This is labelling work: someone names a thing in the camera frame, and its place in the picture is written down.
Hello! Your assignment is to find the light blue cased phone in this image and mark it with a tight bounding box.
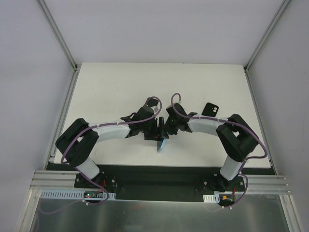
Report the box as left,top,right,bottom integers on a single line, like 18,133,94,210
157,138,166,153

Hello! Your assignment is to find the black phone case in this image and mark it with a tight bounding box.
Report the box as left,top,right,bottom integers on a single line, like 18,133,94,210
201,102,219,117

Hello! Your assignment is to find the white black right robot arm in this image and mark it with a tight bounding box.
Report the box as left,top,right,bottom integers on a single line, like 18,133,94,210
165,103,258,192

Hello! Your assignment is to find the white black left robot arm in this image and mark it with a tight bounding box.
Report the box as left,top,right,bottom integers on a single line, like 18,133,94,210
55,106,169,190

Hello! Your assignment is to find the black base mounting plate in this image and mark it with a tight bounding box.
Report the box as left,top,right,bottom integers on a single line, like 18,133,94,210
47,163,277,201

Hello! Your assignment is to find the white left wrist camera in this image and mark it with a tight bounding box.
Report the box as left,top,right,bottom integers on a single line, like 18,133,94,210
145,98,159,113

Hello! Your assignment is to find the white right cable duct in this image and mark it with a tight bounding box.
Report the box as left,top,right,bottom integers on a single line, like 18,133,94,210
203,194,220,203

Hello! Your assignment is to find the white cable duct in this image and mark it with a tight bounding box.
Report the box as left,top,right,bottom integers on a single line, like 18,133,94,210
41,190,107,201
203,194,220,203

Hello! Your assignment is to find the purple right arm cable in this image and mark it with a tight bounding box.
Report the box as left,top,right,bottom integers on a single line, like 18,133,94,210
170,93,268,211

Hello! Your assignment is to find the right aluminium frame post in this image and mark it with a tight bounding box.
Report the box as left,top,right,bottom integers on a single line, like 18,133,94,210
244,0,293,73

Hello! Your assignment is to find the aluminium frame post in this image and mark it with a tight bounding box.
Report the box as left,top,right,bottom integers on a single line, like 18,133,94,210
244,0,293,73
36,0,78,71

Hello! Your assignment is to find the left aluminium frame post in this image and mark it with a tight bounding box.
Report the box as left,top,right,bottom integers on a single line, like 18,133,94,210
36,0,78,71

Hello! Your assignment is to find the horizontal aluminium frame rail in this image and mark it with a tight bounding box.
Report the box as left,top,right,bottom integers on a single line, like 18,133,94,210
30,170,77,189

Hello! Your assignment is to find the white left cable duct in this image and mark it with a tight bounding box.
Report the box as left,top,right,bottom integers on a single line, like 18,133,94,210
41,190,107,201

